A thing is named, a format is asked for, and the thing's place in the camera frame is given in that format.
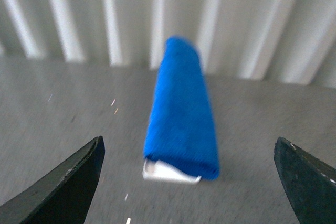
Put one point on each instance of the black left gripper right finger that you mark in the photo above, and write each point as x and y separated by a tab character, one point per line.
308	182

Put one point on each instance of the white rack with wooden rods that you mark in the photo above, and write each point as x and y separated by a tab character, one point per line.
163	172

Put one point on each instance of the blue microfiber cloth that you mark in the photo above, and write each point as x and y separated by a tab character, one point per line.
181	130

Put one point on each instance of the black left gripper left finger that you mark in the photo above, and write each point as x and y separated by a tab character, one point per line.
64	195

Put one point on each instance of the white curtain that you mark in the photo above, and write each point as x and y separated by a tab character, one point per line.
289	41

